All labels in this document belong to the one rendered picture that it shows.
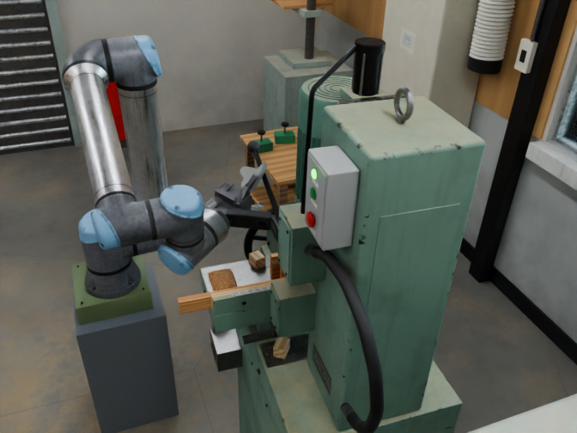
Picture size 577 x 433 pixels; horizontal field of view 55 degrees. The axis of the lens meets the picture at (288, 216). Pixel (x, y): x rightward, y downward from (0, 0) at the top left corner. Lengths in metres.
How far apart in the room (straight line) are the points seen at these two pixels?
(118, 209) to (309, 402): 0.65
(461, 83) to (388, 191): 2.05
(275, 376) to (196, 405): 1.01
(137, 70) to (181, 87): 2.86
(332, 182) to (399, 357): 0.48
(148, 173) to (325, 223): 0.92
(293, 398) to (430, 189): 0.68
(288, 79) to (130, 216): 2.53
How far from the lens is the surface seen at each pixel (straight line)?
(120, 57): 1.62
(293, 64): 3.76
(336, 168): 0.95
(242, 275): 1.62
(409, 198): 0.99
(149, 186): 1.82
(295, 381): 1.48
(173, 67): 4.42
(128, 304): 2.03
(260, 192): 3.37
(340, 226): 1.00
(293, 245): 1.13
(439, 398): 1.50
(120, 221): 1.22
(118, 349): 2.10
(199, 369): 2.58
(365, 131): 0.99
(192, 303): 1.50
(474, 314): 2.98
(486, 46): 2.74
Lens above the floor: 1.93
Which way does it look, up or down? 34 degrees down
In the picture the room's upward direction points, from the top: 2 degrees clockwise
